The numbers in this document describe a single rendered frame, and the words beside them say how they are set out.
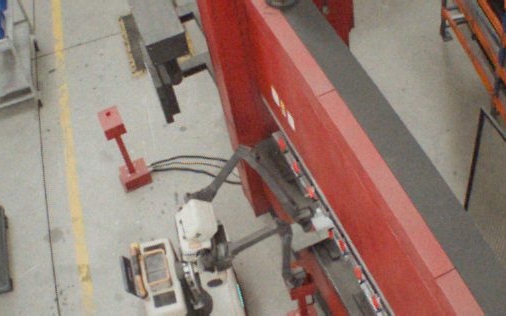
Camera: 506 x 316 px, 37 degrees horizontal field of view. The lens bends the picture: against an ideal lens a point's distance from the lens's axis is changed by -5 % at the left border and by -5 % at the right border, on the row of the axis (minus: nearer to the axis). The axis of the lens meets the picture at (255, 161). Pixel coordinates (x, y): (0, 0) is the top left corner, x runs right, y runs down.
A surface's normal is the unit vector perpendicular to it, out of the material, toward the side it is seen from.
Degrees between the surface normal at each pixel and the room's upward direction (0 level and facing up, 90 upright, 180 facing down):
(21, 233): 0
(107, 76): 0
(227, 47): 90
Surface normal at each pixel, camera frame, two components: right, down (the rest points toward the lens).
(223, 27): 0.40, 0.71
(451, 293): -0.12, -0.58
